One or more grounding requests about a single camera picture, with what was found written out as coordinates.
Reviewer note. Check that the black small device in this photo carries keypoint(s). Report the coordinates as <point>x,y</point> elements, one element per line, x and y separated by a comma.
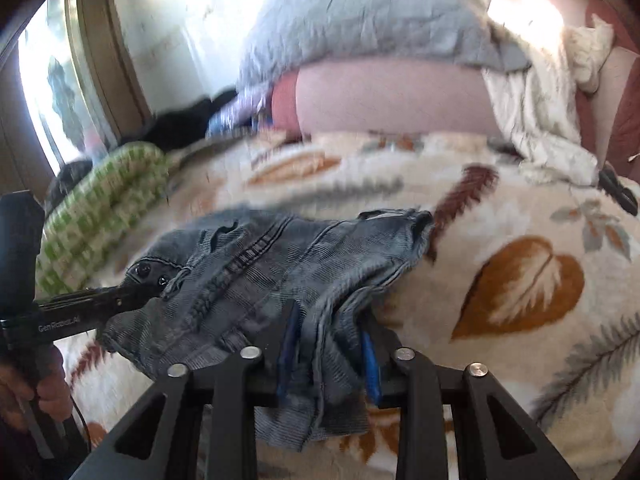
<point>609,182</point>

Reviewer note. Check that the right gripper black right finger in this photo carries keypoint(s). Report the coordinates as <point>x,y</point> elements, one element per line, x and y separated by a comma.
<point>374,356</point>

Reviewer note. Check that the dark red pillow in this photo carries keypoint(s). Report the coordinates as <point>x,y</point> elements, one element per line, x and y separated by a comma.
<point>609,118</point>

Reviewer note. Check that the grey blue denim pants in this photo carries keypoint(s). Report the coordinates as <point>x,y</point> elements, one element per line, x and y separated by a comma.
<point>226,276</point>

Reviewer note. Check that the wooden door frame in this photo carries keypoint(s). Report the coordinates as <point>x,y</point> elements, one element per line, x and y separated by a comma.
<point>110,67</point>

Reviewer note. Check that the green white patterned cloth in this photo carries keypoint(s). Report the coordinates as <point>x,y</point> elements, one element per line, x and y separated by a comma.
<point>84,229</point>

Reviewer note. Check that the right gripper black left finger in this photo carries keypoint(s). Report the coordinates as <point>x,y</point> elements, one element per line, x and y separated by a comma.
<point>287,332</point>

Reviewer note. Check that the white crumpled cloth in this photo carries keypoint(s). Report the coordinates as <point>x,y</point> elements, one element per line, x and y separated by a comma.
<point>535,109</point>

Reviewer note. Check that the grey quilted blanket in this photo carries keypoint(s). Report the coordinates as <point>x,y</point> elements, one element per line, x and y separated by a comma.
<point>291,33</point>

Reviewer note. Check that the cream leaf pattern fleece blanket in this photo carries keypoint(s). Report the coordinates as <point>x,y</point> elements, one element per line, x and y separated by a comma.
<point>540,282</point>

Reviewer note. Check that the pink bed sheet mattress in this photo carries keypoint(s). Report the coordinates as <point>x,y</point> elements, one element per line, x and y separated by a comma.
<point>402,96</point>

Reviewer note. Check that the black clothing pile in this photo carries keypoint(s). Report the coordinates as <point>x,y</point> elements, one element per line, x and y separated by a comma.
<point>177,129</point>

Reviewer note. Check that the left hand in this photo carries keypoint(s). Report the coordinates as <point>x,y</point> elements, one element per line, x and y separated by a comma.
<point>52,392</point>

